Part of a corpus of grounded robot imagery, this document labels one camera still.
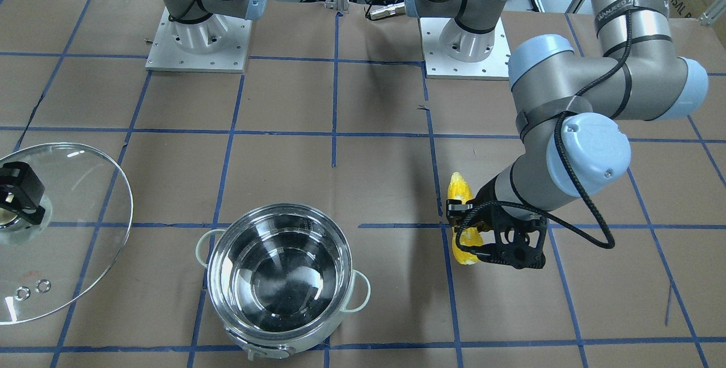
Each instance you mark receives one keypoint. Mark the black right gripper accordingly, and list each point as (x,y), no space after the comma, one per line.
(21,186)

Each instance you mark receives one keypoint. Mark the glass pot lid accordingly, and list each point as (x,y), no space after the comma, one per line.
(88,211)

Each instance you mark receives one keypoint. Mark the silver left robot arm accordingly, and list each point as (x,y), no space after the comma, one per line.
(567,112)

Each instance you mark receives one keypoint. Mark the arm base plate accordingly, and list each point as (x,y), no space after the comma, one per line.
(218,45)
(452,53)

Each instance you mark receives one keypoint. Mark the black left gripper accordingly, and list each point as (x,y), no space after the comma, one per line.
(484,212)

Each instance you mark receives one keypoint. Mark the pale green cooking pot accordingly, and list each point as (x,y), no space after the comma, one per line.
(281,279)

